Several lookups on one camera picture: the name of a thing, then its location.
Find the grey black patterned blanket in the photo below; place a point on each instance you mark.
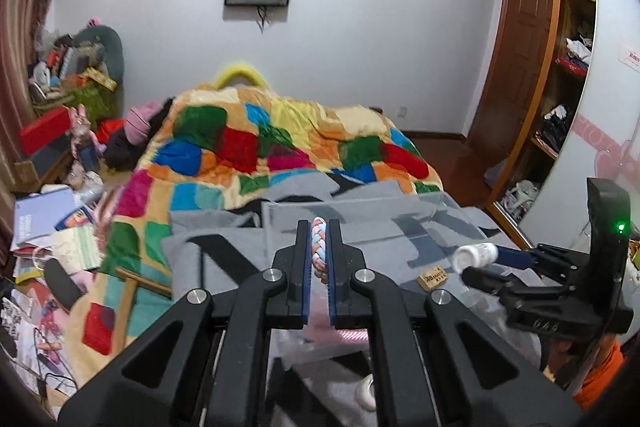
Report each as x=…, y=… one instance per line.
x=309, y=384

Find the right hand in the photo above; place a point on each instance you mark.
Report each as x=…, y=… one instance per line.
x=569, y=363

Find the pink knit hat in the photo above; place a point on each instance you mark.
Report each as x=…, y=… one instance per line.
x=137, y=124

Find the green gift box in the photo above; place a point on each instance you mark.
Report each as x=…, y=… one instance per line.
x=100, y=103

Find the orange sleeve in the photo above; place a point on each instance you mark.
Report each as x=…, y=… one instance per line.
x=608, y=363

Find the pink knitted item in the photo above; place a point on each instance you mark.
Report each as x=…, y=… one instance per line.
x=320, y=330

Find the white pill bottle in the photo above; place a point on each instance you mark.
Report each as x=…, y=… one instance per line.
x=477, y=256

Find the blue white booklet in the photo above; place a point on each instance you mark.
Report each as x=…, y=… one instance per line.
x=35, y=217

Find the clear plastic storage box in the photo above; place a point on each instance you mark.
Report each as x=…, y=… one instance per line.
x=400, y=237

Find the wooden door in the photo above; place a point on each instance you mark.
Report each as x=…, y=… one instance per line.
x=512, y=78

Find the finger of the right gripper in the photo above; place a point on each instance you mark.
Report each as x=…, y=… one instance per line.
x=484, y=280
x=514, y=259

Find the grey green chair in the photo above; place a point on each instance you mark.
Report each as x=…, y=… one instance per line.
x=105, y=46

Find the white tape roll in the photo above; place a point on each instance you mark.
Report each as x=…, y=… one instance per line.
x=365, y=395

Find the bunny doll figure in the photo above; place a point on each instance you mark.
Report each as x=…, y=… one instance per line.
x=85, y=147

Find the striped red curtain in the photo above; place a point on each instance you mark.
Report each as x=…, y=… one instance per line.
x=20, y=19

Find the wooden stamp block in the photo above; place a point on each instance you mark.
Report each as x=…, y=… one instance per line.
x=432, y=278

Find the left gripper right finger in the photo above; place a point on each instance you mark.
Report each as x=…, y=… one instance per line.
x=346, y=306

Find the wooden wardrobe shelf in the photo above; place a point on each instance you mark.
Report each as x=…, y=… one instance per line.
x=516, y=181

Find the red box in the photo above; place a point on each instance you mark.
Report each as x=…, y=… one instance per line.
x=44, y=130

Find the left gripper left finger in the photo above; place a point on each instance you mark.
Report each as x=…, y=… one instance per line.
x=291, y=306

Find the colourful patchwork quilt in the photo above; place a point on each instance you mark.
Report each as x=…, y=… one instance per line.
x=229, y=151

